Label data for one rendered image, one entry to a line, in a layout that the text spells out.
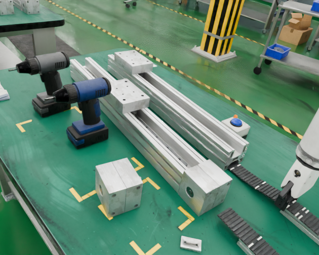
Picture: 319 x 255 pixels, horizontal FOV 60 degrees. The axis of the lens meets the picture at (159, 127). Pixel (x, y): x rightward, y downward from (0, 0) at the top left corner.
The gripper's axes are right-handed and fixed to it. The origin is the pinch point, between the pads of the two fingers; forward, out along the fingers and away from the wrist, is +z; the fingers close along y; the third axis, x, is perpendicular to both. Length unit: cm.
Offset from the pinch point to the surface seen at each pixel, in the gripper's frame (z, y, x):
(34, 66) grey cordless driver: -16, -45, 73
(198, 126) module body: -4.4, -4.6, 34.1
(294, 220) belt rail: 2.9, -1.8, -4.9
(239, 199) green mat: 4.1, -8.9, 8.8
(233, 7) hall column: 12, 243, 230
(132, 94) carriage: -8, -18, 56
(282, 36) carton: 73, 439, 257
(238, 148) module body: -1.8, 2.4, 21.2
